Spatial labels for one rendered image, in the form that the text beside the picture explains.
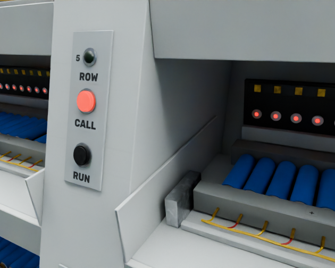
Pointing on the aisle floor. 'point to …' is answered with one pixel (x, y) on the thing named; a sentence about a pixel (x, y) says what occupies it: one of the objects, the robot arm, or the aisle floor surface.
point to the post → (119, 126)
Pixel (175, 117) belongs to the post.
